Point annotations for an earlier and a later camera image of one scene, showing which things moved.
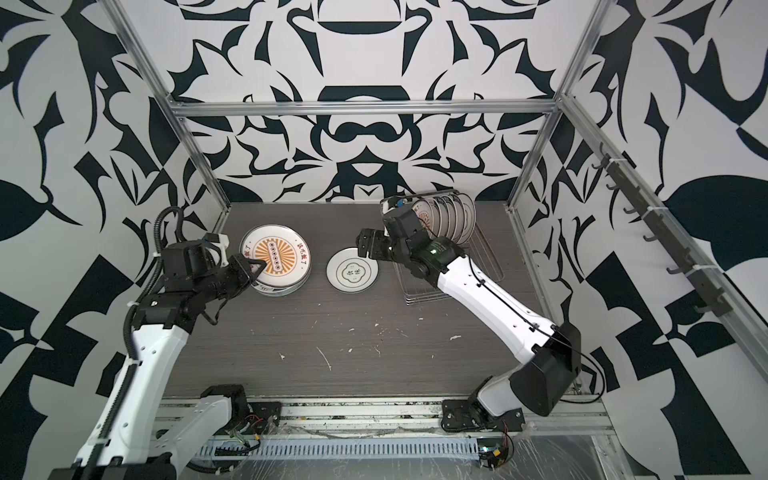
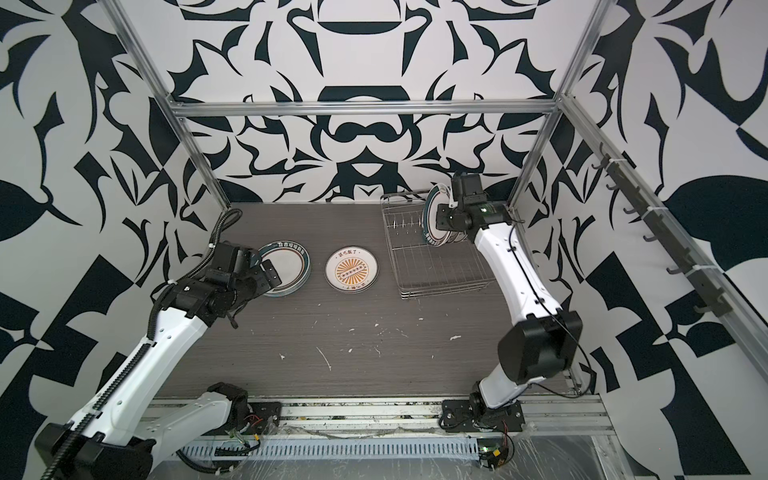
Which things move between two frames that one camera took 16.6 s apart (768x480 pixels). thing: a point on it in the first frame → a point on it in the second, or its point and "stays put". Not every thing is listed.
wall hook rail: x=705 y=280 stays put
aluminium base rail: x=425 y=418 stays put
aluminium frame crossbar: x=523 y=107 stays put
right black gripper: x=369 y=234 → x=443 y=222
